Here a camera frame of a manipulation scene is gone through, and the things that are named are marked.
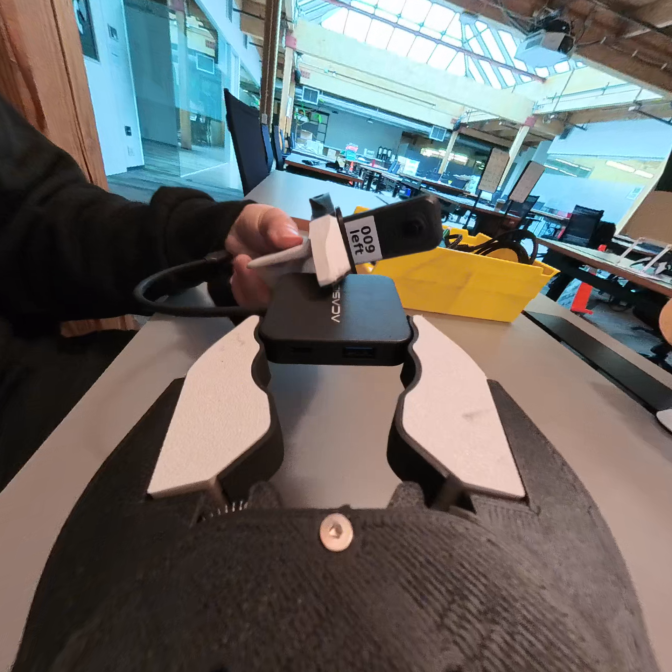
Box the person's left forearm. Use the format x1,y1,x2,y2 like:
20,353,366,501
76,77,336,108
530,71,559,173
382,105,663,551
0,97,258,337

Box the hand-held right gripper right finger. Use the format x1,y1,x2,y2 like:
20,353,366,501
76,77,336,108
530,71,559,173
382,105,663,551
386,314,528,507

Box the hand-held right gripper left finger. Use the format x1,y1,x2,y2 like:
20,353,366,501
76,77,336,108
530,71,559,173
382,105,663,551
147,314,285,499

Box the thin black usb-c cable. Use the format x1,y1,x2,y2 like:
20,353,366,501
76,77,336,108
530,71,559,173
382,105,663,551
133,251,268,319

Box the instruction board on pole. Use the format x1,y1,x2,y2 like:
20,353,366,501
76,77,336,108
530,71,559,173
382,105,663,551
479,148,511,194
509,161,546,204

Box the ceiling projector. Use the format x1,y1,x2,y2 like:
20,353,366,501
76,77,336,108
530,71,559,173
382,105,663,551
514,18,575,66

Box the square black usb hub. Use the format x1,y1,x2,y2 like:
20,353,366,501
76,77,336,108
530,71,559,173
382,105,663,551
257,275,412,366

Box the black office chair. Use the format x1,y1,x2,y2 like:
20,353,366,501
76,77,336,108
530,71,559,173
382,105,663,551
559,206,604,247
223,88,271,196

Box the dark framed wall sign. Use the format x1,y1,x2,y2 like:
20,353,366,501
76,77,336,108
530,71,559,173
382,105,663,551
73,0,100,63

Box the orange traffic cone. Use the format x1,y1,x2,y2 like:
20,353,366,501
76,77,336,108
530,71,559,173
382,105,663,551
569,278,596,316

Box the wooden top office desk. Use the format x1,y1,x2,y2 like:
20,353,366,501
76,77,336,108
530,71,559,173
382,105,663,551
535,236,672,295

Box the person's left hand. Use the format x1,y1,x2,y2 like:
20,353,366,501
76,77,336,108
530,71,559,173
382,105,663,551
226,204,304,308

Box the thick black coiled cable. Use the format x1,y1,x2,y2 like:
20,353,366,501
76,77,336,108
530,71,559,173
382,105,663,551
445,229,540,264

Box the yellow plastic bin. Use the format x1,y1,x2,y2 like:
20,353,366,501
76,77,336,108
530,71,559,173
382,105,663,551
353,206,560,322

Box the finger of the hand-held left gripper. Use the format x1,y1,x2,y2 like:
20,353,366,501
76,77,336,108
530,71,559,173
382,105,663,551
309,215,333,279
327,214,354,288

